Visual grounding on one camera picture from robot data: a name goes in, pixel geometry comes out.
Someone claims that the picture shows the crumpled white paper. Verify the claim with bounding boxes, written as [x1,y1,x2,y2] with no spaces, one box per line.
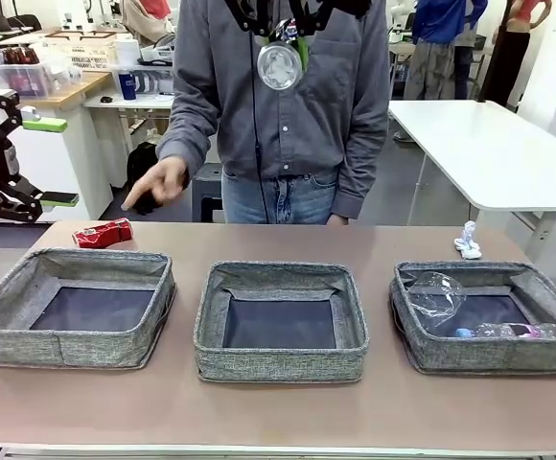
[452,220,483,260]

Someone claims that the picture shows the thin black cord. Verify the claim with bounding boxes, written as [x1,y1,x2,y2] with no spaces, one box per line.
[248,28,272,225]

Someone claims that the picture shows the person in blue shirt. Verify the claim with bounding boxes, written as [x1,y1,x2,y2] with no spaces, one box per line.
[411,0,489,101]

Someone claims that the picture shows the clear bottle pink label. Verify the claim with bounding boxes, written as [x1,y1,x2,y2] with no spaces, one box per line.
[454,321,556,340]

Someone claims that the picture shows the person's right hand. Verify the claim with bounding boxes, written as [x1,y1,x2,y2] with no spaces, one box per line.
[120,156,192,212]

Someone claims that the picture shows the dark grey stool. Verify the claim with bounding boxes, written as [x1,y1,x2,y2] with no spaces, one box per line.
[191,165,225,224]

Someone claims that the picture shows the crushed dark blue can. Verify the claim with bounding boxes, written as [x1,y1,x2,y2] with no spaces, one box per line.
[257,18,311,91]

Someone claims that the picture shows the clear plastic storage box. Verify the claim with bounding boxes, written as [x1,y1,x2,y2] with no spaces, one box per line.
[0,51,54,97]

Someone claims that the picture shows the mannequin red top black trousers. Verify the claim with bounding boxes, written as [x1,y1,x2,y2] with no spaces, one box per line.
[478,0,555,109]

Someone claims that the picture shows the wooden table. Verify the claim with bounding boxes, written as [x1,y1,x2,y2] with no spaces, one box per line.
[18,70,114,109]

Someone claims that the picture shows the person in beige coat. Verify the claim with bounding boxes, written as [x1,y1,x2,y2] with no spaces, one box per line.
[122,0,179,47]

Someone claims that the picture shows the person's right forearm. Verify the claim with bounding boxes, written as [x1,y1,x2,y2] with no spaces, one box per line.
[155,90,224,169]

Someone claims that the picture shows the white cabinet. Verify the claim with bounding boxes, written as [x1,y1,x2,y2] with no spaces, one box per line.
[7,103,114,222]

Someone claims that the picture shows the person's left forearm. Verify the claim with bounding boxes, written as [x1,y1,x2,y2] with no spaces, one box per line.
[333,104,394,219]

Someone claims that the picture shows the clear plastic cup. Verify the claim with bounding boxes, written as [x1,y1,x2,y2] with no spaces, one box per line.
[405,270,469,332]

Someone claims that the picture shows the person grey shirt jeans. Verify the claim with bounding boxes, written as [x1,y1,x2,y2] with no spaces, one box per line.
[155,0,394,226]

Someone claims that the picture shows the white cylindrical jar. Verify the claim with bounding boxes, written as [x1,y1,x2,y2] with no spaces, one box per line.
[113,38,141,67]

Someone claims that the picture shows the black office chair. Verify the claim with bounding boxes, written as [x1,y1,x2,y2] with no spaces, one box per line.
[0,13,44,33]

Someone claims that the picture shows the crushed red can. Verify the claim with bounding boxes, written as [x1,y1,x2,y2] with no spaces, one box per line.
[71,218,133,249]

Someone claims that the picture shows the blue bottle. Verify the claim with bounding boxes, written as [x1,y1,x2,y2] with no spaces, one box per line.
[118,68,139,101]

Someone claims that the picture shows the white plastic crate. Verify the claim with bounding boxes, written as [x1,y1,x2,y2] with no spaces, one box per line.
[42,29,119,73]

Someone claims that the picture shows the grey fabric basket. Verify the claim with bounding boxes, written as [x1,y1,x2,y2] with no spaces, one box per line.
[0,247,177,370]
[388,261,556,375]
[193,261,370,383]

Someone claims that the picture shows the white table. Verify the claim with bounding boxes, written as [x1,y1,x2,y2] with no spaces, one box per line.
[386,98,556,263]

